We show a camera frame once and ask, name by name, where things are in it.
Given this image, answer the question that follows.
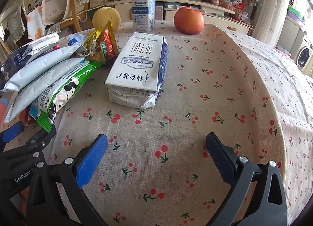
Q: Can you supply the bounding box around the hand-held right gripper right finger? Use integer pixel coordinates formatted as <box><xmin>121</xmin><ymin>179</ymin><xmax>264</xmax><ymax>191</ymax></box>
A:
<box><xmin>205</xmin><ymin>132</ymin><xmax>288</xmax><ymax>226</ymax></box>

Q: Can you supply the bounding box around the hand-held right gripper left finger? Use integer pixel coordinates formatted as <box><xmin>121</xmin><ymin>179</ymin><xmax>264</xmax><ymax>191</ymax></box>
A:
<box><xmin>26</xmin><ymin>133</ymin><xmax>109</xmax><ymax>226</ymax></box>

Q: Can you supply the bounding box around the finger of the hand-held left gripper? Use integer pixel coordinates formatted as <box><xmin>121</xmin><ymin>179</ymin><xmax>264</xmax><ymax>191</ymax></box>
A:
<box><xmin>0</xmin><ymin>121</ymin><xmax>25</xmax><ymax>144</ymax></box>
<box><xmin>0</xmin><ymin>126</ymin><xmax>57</xmax><ymax>164</ymax></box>

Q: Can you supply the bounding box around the green cow print packet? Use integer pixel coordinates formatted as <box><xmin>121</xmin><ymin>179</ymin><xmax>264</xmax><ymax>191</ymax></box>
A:
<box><xmin>29</xmin><ymin>62</ymin><xmax>102</xmax><ymax>132</ymax></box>

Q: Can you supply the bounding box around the white blue milk carton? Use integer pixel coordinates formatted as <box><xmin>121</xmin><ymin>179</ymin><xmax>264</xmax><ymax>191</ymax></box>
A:
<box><xmin>105</xmin><ymin>32</ymin><xmax>170</xmax><ymax>108</ymax></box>

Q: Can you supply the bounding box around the cherry print tablecloth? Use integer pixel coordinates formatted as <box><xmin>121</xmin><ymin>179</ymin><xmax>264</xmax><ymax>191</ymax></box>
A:
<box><xmin>0</xmin><ymin>21</ymin><xmax>313</xmax><ymax>226</ymax></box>

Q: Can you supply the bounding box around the silver packet dark print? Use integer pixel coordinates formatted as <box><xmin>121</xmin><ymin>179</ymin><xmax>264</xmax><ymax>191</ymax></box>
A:
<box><xmin>1</xmin><ymin>32</ymin><xmax>60</xmax><ymax>80</ymax></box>

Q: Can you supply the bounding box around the orange print dining tablecloth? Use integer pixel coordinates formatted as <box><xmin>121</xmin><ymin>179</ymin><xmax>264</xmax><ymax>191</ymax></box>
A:
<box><xmin>26</xmin><ymin>6</ymin><xmax>61</xmax><ymax>39</ymax></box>

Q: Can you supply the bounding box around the yellow red snack packet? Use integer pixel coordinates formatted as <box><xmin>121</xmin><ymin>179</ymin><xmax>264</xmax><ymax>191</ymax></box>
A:
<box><xmin>83</xmin><ymin>20</ymin><xmax>119</xmax><ymax>65</ymax></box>

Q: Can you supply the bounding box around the light wooden chair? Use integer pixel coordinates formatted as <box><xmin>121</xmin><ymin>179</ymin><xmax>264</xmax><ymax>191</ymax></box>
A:
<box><xmin>59</xmin><ymin>0</ymin><xmax>88</xmax><ymax>33</ymax></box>

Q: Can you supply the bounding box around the white washing machine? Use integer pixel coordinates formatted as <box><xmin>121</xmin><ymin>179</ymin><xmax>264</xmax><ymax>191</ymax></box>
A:
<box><xmin>293</xmin><ymin>29</ymin><xmax>313</xmax><ymax>71</ymax></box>

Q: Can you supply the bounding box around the cream television cabinet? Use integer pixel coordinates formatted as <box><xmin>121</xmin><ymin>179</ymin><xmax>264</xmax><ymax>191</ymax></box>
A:
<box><xmin>106</xmin><ymin>0</ymin><xmax>255</xmax><ymax>37</ymax></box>

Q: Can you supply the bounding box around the yellow pear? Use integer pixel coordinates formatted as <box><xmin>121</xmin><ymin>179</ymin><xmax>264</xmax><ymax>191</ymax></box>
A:
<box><xmin>92</xmin><ymin>7</ymin><xmax>121</xmax><ymax>32</ymax></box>

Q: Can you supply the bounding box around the red apple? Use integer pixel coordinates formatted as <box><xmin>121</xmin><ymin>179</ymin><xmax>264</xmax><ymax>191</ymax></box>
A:
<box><xmin>174</xmin><ymin>6</ymin><xmax>205</xmax><ymax>35</ymax></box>

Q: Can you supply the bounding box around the white curtain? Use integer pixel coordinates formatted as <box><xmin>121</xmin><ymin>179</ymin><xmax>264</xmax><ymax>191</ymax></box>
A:
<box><xmin>254</xmin><ymin>0</ymin><xmax>297</xmax><ymax>44</ymax></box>

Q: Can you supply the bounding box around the white milk bottle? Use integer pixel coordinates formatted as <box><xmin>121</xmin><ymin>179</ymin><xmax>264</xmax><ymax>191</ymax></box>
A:
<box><xmin>131</xmin><ymin>0</ymin><xmax>156</xmax><ymax>33</ymax></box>

